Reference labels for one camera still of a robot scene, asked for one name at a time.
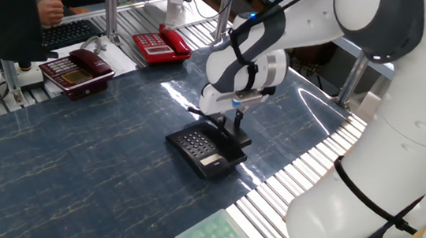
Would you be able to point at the slanted aluminium frame post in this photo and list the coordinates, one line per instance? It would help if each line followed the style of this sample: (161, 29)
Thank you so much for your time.
(351, 78)

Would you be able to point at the bright red telephone handset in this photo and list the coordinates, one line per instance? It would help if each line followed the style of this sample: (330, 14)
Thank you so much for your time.
(175, 40)

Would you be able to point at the black round stand foot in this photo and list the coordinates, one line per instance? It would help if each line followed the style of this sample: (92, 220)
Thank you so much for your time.
(25, 66)

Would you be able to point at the person's bare hand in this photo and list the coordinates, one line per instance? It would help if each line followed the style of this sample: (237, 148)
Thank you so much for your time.
(51, 11)

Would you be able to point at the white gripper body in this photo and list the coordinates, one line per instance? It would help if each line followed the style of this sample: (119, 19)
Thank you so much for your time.
(215, 99)

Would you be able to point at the white paper sheet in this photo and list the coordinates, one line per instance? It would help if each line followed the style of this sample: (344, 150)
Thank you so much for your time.
(119, 61)

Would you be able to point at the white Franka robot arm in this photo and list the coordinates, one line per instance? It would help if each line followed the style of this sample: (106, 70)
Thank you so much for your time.
(414, 113)

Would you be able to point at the black computer keyboard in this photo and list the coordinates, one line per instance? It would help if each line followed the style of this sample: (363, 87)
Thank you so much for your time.
(69, 33)

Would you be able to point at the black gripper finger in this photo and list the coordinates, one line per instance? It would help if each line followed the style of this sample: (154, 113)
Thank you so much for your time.
(238, 119)
(220, 122)

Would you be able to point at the black telephone base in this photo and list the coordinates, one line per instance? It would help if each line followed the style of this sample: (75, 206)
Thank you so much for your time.
(193, 142)

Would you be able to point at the short aluminium bracket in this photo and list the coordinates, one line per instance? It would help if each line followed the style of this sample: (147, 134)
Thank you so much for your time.
(13, 82)

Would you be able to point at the maroon telephone handset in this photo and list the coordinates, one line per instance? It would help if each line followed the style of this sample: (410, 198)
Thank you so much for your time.
(90, 62)

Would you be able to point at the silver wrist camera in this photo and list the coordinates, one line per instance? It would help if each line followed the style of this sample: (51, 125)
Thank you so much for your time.
(250, 97)

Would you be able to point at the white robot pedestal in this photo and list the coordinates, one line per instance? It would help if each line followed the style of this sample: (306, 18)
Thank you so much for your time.
(177, 4)

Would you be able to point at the blue marble pattern mat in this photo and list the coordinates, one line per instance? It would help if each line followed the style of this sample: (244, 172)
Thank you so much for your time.
(63, 170)

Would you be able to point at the black telephone handset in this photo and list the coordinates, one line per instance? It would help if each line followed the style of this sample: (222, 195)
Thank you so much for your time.
(196, 112)
(244, 137)

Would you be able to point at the bright red telephone base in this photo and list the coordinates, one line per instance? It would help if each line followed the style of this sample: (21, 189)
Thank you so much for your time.
(151, 46)

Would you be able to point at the maroon telephone base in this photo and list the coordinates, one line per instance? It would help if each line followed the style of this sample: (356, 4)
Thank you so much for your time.
(73, 76)

